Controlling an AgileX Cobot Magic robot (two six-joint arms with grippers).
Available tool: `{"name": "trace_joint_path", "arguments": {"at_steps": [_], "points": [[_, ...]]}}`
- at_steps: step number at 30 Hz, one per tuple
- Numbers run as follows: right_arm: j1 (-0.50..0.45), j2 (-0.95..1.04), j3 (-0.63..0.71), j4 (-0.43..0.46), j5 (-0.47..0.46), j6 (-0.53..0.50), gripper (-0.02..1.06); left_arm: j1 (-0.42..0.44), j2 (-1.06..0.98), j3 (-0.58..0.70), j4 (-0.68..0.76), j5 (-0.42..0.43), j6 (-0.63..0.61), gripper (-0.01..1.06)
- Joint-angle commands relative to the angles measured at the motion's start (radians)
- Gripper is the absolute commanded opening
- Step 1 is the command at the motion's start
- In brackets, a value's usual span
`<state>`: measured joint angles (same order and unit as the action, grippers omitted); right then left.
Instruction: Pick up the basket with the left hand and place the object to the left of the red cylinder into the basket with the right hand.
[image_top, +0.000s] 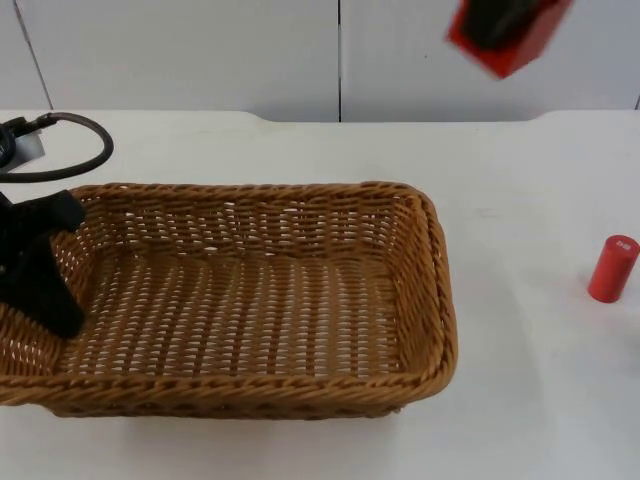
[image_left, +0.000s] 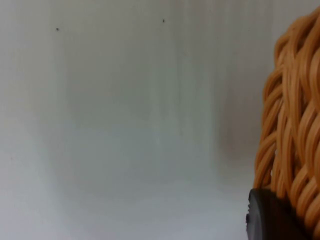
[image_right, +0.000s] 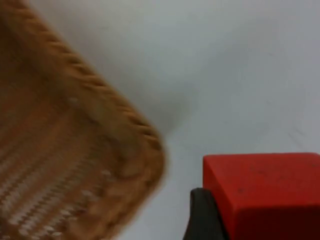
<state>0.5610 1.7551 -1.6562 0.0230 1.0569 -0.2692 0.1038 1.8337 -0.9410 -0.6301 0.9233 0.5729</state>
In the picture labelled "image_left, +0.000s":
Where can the pale wicker basket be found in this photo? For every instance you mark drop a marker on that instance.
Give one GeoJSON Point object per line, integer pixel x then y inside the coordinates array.
{"type": "Point", "coordinates": [297, 120]}

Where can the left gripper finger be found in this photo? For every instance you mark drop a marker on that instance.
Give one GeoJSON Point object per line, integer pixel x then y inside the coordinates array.
{"type": "Point", "coordinates": [267, 217]}

